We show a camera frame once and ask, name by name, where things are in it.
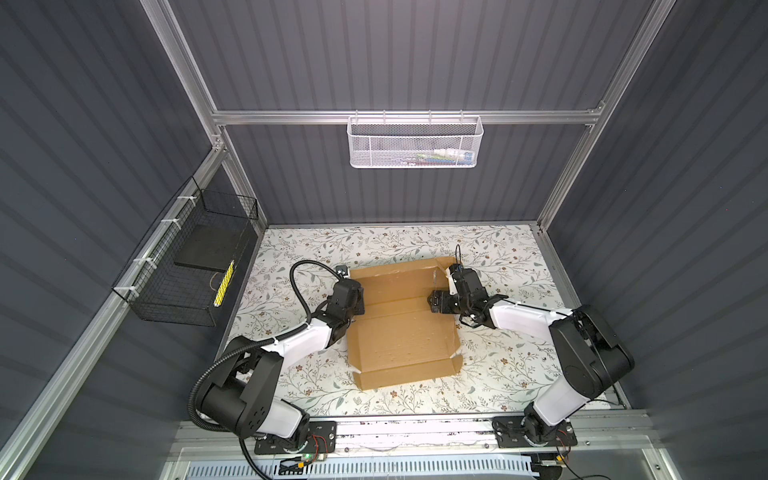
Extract brown cardboard box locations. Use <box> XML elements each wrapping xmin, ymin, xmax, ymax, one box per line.
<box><xmin>346</xmin><ymin>257</ymin><xmax>463</xmax><ymax>391</ymax></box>

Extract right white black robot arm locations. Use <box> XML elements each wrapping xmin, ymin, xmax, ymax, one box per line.
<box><xmin>427</xmin><ymin>263</ymin><xmax>635</xmax><ymax>444</ymax></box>

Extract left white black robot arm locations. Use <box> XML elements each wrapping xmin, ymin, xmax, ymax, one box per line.
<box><xmin>188</xmin><ymin>278</ymin><xmax>365</xmax><ymax>448</ymax></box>

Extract yellow green striped tool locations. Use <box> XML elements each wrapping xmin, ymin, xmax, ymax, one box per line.
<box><xmin>213</xmin><ymin>261</ymin><xmax>235</xmax><ymax>308</ymax></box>

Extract markers in white basket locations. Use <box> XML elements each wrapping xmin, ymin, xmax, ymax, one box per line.
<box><xmin>397</xmin><ymin>148</ymin><xmax>476</xmax><ymax>168</ymax></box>

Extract black foam pad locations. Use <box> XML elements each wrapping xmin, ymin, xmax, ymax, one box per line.
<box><xmin>174</xmin><ymin>225</ymin><xmax>240</xmax><ymax>273</ymax></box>

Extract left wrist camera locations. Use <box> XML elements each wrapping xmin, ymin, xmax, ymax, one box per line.
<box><xmin>335</xmin><ymin>265</ymin><xmax>350</xmax><ymax>278</ymax></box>

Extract left black corrugated cable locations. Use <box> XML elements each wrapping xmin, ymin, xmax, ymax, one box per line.
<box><xmin>187</xmin><ymin>259</ymin><xmax>343</xmax><ymax>480</ymax></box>

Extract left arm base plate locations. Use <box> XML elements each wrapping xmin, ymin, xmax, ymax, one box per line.
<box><xmin>253</xmin><ymin>420</ymin><xmax>338</xmax><ymax>455</ymax></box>

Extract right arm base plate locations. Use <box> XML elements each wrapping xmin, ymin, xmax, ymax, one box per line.
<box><xmin>491</xmin><ymin>415</ymin><xmax>578</xmax><ymax>448</ymax></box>

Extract white wire mesh basket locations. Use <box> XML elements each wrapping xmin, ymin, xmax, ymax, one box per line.
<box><xmin>346</xmin><ymin>114</ymin><xmax>484</xmax><ymax>169</ymax></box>

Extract black wire basket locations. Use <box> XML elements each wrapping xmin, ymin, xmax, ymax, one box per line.
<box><xmin>113</xmin><ymin>180</ymin><xmax>259</xmax><ymax>327</ymax></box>

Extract white perforated cable tray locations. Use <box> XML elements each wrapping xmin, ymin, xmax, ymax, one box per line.
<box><xmin>179</xmin><ymin>454</ymin><xmax>541</xmax><ymax>480</ymax></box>

